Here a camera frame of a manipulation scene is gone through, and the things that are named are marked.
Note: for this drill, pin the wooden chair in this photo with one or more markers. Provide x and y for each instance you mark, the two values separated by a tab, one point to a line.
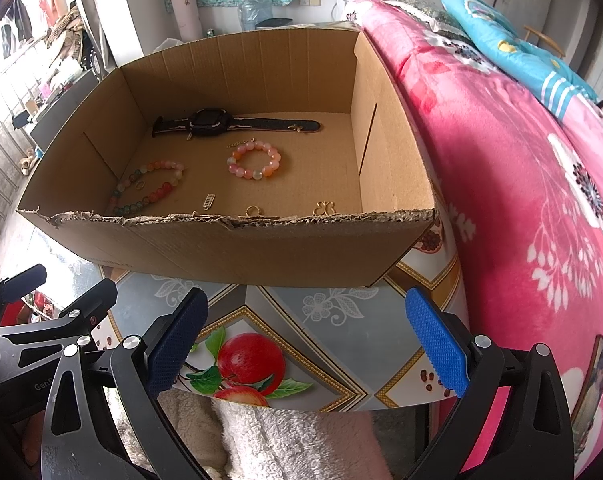
544	40

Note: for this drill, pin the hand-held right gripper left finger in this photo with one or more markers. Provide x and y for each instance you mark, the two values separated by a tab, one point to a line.
179	345

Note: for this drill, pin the white plastic bag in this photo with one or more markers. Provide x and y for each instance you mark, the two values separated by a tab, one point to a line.
166	45

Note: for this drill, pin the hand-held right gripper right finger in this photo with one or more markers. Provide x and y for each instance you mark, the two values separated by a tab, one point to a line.
439	345

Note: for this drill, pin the tan slipper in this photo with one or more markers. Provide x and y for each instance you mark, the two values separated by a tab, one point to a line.
26	162

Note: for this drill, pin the pink floral blanket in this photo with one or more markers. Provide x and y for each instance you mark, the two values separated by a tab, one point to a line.
506	160

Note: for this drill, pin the silver rice cooker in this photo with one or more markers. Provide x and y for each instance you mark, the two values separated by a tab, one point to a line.
276	23

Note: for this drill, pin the gold butterfly charm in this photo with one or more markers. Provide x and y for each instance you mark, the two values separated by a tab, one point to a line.
325	208

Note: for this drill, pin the white wall socket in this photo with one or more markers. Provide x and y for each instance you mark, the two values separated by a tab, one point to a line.
309	0

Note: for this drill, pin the hanging dark garment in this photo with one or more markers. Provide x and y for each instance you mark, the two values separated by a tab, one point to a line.
11	27

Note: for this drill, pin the grey lace pillow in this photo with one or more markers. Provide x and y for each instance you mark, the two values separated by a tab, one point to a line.
421	10

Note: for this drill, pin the black wrist watch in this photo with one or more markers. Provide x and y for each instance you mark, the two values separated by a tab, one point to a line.
206	122

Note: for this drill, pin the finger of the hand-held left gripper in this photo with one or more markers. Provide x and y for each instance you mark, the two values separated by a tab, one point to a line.
26	280
94	302

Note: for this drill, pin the beige garment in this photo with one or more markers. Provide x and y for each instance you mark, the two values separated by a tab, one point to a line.
69	22

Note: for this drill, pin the white wardrobe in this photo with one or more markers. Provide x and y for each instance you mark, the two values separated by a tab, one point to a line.
581	20

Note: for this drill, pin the large clear plastic bottle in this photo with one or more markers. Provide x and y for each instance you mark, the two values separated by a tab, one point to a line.
254	12

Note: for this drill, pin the cardboard box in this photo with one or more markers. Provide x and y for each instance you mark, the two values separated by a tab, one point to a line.
206	255

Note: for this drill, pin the white fluffy clothing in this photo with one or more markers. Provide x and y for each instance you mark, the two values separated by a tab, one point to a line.
281	440

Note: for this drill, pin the pale paper roll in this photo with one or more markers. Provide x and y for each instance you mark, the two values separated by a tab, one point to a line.
181	5

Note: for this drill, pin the fruit print tablecloth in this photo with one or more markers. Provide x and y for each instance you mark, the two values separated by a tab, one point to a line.
306	330

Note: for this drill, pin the dark grey cabinet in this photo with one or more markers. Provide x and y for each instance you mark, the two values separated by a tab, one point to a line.
56	105

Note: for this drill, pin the white water dispenser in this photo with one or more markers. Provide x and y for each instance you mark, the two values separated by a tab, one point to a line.
339	7

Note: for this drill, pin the blue printed pillow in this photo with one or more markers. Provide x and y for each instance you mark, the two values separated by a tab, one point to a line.
511	45

